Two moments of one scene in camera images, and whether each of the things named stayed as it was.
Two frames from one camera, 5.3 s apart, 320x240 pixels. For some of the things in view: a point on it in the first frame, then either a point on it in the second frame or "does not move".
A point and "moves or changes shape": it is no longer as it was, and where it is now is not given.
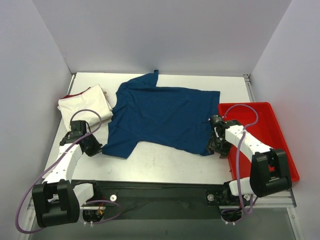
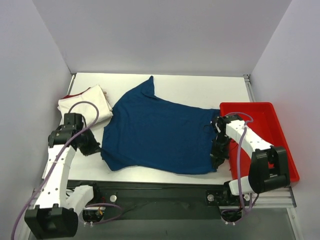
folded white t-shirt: x=92 y=106 does not move
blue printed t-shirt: x=175 y=119 moves or changes shape
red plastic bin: x=259 y=120 does not move
